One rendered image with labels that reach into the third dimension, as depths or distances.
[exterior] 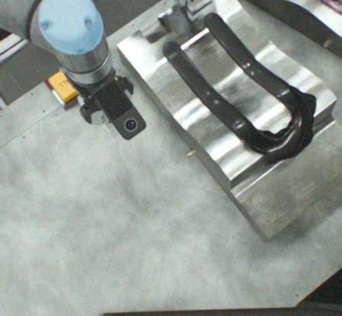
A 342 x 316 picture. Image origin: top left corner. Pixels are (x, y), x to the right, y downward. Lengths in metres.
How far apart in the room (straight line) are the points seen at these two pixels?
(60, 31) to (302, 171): 0.59
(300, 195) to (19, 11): 0.63
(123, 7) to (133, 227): 1.04
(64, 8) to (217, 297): 0.65
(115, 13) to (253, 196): 1.08
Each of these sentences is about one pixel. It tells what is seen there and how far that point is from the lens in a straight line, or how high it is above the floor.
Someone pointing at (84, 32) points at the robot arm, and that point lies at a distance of 0.69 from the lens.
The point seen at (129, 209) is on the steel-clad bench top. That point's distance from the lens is 1.12.
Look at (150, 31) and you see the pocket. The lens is 1.17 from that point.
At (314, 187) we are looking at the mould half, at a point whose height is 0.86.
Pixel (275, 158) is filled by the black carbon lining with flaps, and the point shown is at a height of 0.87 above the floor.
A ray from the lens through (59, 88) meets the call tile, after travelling 1.17.
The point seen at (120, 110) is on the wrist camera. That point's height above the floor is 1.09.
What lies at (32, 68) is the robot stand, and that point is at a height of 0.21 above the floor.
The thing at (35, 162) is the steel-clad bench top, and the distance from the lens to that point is 1.17.
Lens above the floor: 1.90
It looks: 75 degrees down
